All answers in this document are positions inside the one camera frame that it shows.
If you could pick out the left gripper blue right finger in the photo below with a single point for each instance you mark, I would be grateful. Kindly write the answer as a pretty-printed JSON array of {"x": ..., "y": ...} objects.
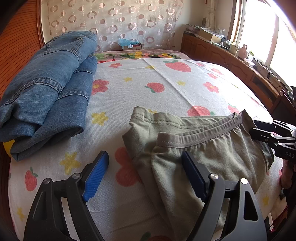
[{"x": 197, "y": 175}]

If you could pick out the grey-green shorts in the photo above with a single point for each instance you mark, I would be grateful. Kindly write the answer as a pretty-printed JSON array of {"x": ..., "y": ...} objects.
[{"x": 156, "y": 141}]

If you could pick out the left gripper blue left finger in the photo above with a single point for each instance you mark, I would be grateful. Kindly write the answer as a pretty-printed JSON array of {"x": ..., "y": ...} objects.
[{"x": 93, "y": 174}]

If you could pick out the folded blue jeans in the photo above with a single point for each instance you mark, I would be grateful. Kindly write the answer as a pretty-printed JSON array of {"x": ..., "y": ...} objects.
[{"x": 47, "y": 100}]

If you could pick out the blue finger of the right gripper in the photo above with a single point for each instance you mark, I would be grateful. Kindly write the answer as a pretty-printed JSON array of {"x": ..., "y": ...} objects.
[
  {"x": 264, "y": 136},
  {"x": 265, "y": 126}
]

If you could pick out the white cup on cabinet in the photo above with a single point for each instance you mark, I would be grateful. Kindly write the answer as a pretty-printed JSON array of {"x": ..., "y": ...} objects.
[{"x": 233, "y": 49}]

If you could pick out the pink bottle on cabinet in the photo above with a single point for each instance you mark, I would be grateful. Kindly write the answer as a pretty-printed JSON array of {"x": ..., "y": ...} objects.
[{"x": 242, "y": 54}]

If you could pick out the pink circle sheer curtain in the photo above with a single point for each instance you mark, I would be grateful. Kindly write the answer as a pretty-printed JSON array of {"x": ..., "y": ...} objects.
[{"x": 150, "y": 22}]

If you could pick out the cardboard box on cabinet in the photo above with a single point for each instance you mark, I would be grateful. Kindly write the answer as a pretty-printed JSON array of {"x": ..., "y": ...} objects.
[{"x": 209, "y": 36}]

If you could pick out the long wooden side cabinet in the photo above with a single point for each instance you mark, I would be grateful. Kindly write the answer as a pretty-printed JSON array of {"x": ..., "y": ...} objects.
[{"x": 198, "y": 49}]

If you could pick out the person's right hand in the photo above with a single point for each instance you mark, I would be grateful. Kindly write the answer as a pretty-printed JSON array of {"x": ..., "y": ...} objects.
[{"x": 287, "y": 171}]

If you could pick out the yellow plush toy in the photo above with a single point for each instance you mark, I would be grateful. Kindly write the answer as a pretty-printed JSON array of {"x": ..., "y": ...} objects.
[{"x": 8, "y": 146}]

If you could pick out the box with blue bag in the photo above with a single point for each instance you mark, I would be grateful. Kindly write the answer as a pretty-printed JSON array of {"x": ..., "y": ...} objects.
[{"x": 130, "y": 44}]

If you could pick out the white strawberry flower sheet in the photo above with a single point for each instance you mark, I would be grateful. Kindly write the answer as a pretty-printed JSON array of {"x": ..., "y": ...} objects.
[{"x": 121, "y": 207}]

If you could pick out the brown louvered wooden wardrobe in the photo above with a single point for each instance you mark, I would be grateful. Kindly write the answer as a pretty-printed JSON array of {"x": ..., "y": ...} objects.
[{"x": 21, "y": 38}]

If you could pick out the wooden framed window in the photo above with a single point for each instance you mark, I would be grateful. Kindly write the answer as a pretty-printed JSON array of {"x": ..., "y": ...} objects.
[{"x": 264, "y": 29}]

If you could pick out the floral pink bed blanket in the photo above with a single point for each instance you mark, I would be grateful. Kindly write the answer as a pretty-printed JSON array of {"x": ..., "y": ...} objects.
[{"x": 110, "y": 56}]

